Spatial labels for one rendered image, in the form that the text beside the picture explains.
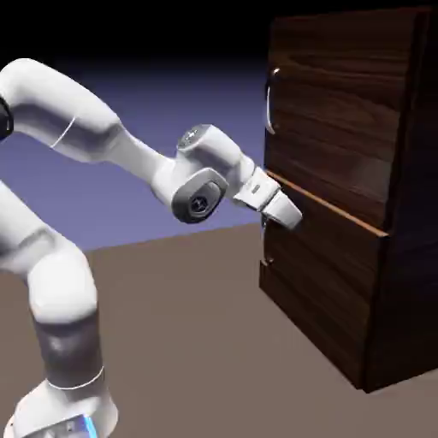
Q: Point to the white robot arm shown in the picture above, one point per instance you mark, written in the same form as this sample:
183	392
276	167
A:
85	116

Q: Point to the large dark wood door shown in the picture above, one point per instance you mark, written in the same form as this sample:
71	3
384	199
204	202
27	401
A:
335	137

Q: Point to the small dark wood door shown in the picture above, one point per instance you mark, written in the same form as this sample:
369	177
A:
318	280

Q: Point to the dark wood cabinet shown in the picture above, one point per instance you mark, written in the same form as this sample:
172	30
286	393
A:
403	212

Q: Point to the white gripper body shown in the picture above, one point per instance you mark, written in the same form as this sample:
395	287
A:
283	207

